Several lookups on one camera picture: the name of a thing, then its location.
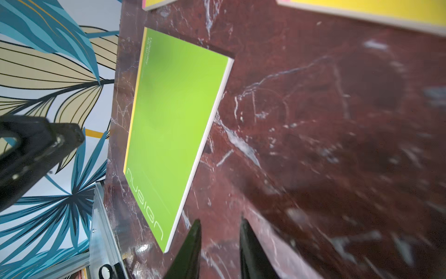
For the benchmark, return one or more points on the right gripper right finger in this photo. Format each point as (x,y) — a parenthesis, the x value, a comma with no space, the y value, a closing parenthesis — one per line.
(254,263)

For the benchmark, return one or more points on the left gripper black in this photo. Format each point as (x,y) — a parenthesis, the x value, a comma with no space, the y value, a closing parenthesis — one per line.
(39,145)

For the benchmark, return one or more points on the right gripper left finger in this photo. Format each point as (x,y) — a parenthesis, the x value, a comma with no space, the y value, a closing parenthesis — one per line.
(186,264)

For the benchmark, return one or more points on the yellow cover notebook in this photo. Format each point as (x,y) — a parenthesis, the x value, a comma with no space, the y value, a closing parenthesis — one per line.
(424,16)
(154,4)

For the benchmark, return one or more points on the aluminium front rail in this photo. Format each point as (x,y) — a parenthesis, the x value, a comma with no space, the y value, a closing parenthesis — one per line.
(103,259)

